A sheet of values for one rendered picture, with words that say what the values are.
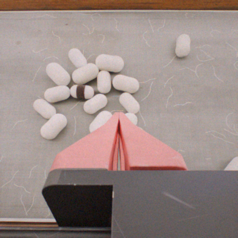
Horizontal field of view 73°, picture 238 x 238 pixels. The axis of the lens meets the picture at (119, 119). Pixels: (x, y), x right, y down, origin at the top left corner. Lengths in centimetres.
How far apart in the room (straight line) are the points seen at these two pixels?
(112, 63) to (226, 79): 16
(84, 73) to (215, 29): 21
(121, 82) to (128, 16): 13
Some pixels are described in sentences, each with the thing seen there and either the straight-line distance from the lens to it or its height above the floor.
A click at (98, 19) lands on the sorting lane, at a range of 30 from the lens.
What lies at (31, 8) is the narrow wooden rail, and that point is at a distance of 34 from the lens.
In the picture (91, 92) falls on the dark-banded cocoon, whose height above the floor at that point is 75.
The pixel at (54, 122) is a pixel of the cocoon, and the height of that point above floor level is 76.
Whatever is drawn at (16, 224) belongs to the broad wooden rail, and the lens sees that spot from 24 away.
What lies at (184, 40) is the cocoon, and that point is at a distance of 26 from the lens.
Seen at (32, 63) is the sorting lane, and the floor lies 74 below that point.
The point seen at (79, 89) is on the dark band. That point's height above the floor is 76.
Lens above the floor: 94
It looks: 74 degrees down
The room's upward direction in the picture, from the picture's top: 1 degrees counter-clockwise
